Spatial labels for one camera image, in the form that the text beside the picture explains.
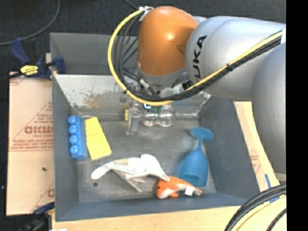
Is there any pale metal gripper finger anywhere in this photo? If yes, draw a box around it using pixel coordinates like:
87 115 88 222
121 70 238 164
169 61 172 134
126 108 136 136
134 107 142 132

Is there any clear glass bottle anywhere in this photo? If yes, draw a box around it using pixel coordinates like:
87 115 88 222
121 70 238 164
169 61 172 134
142 104 176 128

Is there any grey metal bin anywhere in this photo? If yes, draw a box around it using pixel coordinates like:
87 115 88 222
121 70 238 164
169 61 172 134
50 32 261 222

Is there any yellow sponge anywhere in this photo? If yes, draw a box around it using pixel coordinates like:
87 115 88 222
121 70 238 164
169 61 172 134
84 116 113 161

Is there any white cloth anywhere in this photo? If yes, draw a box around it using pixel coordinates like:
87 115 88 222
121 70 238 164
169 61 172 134
90 154 170 193

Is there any blue studded toy block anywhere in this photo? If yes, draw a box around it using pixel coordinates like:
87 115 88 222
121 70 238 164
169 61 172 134
67 115 89 161

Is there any blue plastic goblet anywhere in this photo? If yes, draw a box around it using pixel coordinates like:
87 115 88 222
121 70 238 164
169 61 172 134
177 126 215 188

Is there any orange toy fox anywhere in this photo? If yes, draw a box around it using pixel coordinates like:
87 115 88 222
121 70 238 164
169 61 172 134
155 175 203 200

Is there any brown cardboard board red print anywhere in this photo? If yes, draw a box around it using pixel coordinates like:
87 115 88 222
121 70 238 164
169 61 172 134
6 70 55 217

